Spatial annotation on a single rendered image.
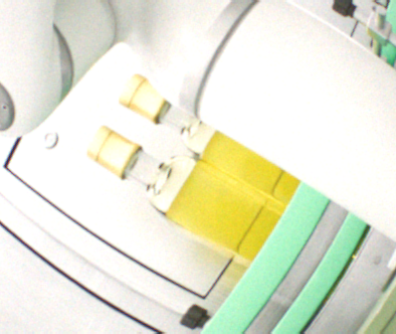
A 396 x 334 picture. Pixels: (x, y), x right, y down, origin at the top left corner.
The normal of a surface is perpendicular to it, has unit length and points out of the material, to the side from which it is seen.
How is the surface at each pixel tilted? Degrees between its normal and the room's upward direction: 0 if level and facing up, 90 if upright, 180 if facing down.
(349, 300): 90
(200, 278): 90
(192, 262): 90
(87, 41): 154
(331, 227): 90
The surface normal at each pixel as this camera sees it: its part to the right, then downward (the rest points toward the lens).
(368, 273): -0.05, -0.25
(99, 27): 0.83, 0.21
